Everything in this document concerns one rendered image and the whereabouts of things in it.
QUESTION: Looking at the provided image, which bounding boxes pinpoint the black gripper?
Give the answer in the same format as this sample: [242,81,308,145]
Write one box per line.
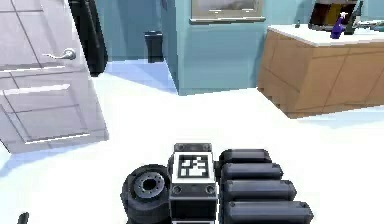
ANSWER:
[120,163,173,224]

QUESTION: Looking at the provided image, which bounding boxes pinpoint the black bin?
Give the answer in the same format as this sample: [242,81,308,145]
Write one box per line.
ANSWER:
[143,30,165,64]

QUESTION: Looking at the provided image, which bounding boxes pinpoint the white panelled room door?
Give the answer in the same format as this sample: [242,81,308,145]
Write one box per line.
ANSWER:
[0,0,110,155]

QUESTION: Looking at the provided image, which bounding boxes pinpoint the framed grey picture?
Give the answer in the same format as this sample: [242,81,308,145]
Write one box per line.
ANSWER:
[189,0,267,25]

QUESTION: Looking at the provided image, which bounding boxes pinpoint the wooden cupboard with white worktop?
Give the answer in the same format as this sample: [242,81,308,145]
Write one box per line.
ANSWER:
[256,20,384,120]

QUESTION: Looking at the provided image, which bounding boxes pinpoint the purple spray bottle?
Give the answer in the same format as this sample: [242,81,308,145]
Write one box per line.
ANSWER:
[330,11,349,40]

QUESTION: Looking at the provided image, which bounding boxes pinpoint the black open microwave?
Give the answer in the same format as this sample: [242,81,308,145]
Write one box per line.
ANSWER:
[308,0,364,36]

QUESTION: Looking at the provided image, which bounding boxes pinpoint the silver lever door handle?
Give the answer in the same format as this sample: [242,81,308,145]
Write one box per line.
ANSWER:
[42,47,78,62]

